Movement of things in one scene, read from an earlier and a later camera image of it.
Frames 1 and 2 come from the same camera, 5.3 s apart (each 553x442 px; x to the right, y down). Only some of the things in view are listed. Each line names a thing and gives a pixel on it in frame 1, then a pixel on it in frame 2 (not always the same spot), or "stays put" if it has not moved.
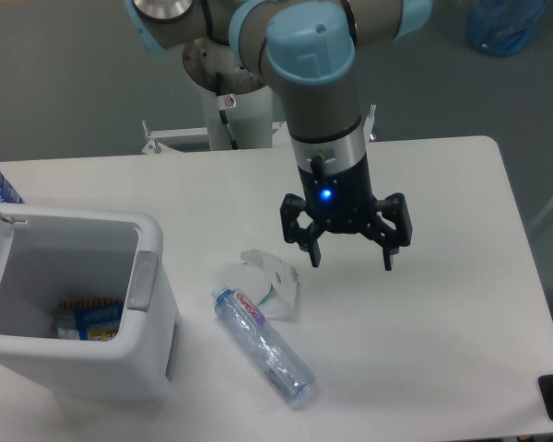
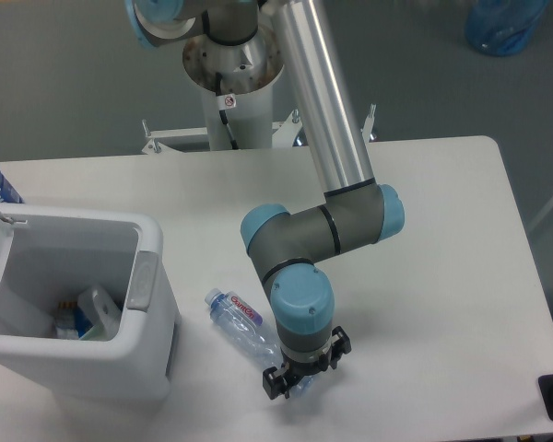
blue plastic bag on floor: x=503 y=28 stays put
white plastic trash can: x=71 y=295 stays put
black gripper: x=345 y=202 → x=277 y=381
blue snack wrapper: x=98 y=319 → x=71 y=321
